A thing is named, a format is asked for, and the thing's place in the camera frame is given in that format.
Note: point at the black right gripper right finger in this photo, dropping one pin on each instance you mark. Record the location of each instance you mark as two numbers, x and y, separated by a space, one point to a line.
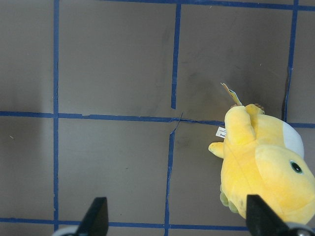
261 220

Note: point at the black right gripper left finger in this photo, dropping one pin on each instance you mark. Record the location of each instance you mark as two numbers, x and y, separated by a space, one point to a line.
95 221

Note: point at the yellow plush penguin toy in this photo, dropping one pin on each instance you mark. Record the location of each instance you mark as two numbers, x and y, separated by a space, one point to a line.
263 155

